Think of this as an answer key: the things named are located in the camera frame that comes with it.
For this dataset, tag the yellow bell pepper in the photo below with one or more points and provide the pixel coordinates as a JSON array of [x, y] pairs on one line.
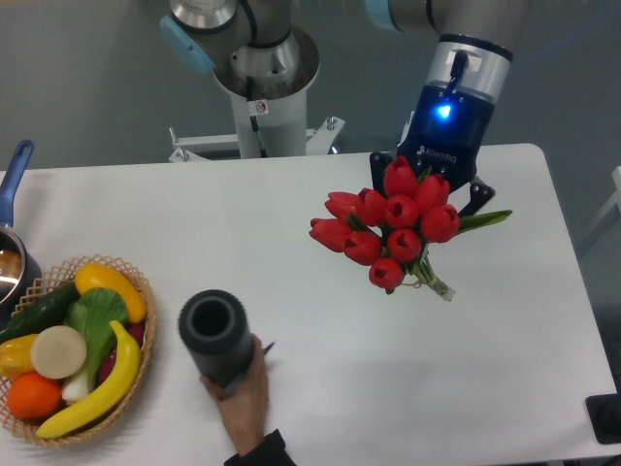
[[15, 357]]

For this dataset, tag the dark grey ribbed cylinder vase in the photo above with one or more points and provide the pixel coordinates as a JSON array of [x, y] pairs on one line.
[[214, 328]]

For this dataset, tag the blue handled saucepan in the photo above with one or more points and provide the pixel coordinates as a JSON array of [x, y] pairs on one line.
[[18, 268]]

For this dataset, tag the red tulip bouquet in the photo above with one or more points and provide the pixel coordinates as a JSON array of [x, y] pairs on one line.
[[388, 229]]

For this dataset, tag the person's hand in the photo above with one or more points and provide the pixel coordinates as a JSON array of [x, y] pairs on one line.
[[244, 412]]

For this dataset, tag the yellow banana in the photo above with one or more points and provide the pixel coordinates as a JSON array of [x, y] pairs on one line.
[[104, 397]]

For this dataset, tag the black pen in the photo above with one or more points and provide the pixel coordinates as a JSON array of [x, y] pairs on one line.
[[230, 388]]

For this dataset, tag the woven wicker basket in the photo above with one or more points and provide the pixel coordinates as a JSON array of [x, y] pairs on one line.
[[54, 278]]

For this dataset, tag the green cucumber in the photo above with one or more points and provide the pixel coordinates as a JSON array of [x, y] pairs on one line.
[[48, 311]]

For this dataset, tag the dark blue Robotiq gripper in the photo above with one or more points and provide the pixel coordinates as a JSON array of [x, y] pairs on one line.
[[454, 109]]

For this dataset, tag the green bok choy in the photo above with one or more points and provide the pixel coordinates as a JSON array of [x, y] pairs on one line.
[[91, 316]]

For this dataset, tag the beige round disc slice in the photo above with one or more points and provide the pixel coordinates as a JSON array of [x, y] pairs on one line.
[[58, 352]]

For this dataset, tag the black sleeve forearm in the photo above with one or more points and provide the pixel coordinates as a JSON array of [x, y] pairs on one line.
[[270, 452]]

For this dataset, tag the black device at table edge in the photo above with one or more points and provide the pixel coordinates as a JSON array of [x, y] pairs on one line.
[[604, 414]]

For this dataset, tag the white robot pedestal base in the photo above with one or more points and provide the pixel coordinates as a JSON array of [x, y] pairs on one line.
[[264, 128]]

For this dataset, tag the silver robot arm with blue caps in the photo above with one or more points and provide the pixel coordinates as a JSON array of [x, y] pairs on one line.
[[562, 92]]

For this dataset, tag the orange fruit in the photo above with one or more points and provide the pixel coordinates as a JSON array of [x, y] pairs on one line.
[[33, 396]]

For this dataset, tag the dark red vegetable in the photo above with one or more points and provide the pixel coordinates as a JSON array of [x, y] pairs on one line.
[[137, 331]]

